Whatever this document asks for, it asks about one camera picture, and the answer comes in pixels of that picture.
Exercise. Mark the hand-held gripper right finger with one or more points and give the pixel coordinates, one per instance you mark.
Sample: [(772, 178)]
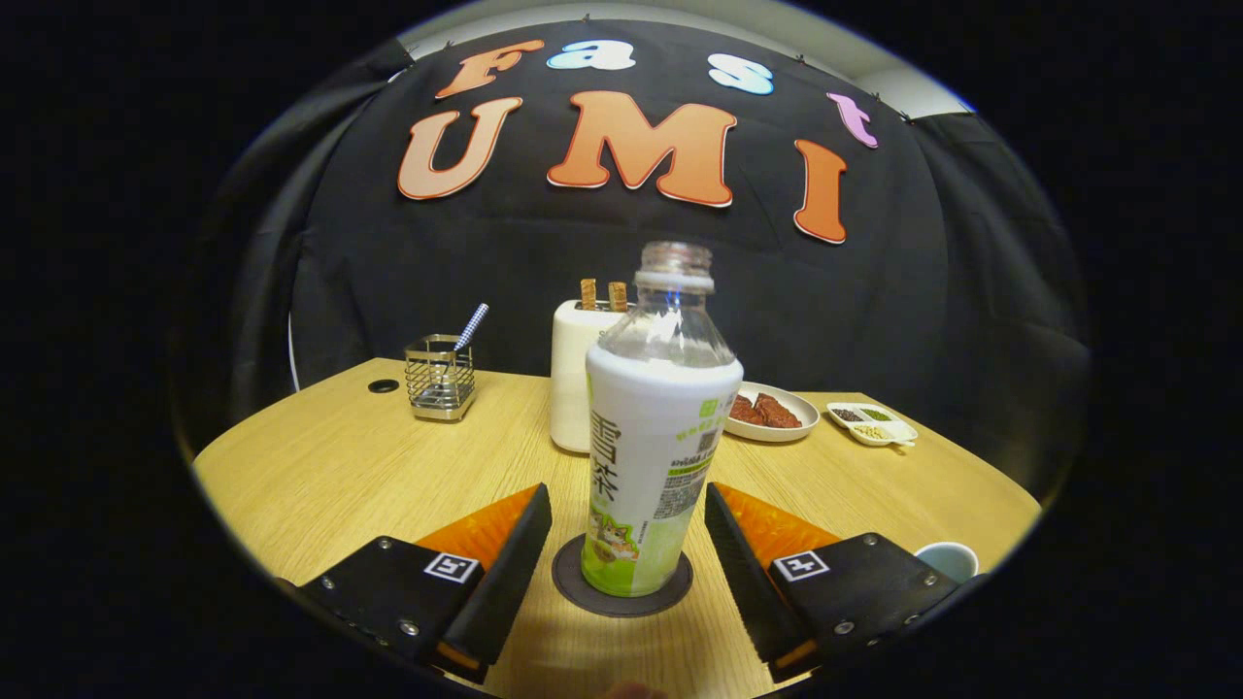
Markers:
[(748, 573)]

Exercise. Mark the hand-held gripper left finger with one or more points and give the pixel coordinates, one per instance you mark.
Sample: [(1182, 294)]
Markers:
[(505, 573)]

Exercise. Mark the dark brown round coaster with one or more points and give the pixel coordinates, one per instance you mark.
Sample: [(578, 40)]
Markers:
[(568, 582)]

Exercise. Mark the white green label juice bottle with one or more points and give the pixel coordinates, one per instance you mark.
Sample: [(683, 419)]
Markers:
[(651, 466)]

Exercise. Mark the white cup with blue inside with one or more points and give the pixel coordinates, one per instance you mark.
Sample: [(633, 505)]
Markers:
[(947, 560)]

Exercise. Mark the white oval plate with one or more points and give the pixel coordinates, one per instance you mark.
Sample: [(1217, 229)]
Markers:
[(777, 434)]

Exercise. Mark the brown meat slice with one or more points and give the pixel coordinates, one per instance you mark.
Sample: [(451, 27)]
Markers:
[(782, 413), (746, 411)]

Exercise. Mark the white divided spice dish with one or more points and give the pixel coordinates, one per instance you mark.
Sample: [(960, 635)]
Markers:
[(869, 424)]

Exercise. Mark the white toaster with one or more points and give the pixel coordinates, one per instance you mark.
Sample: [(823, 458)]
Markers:
[(568, 388)]

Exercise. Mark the wooden table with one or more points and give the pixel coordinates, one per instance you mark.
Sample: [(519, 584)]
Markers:
[(340, 466)]

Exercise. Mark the striped straw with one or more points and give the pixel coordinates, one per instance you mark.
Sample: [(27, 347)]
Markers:
[(473, 325)]

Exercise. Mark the toast slice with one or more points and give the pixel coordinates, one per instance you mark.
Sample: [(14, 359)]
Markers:
[(588, 294), (618, 296)]

